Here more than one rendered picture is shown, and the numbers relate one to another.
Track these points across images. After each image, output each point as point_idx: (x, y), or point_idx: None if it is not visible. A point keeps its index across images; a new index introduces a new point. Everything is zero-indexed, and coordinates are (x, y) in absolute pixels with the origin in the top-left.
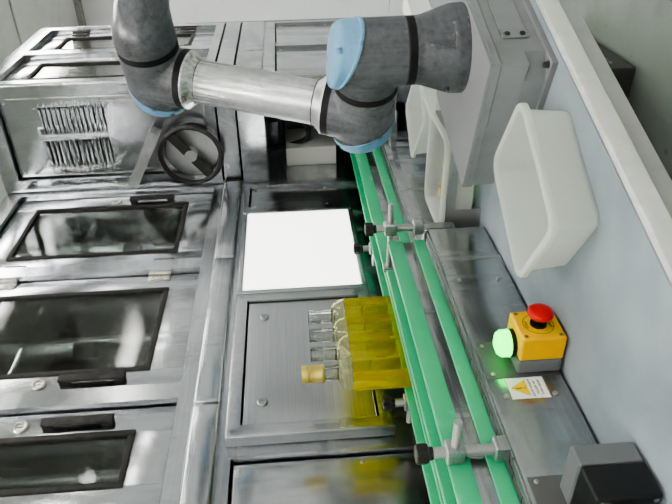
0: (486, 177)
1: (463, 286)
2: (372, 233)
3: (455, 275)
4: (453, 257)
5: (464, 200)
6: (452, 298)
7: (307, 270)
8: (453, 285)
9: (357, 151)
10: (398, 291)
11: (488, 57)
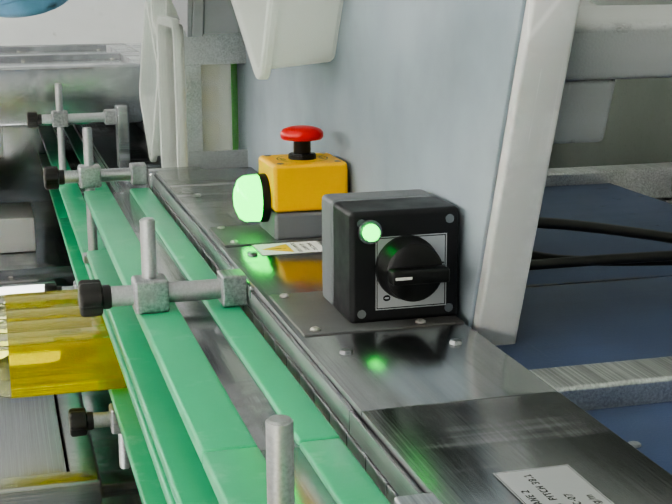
0: (224, 18)
1: (203, 199)
2: (56, 181)
3: (191, 193)
4: (192, 184)
5: (217, 133)
6: (182, 209)
7: None
8: (186, 199)
9: (15, 10)
10: (104, 264)
11: None
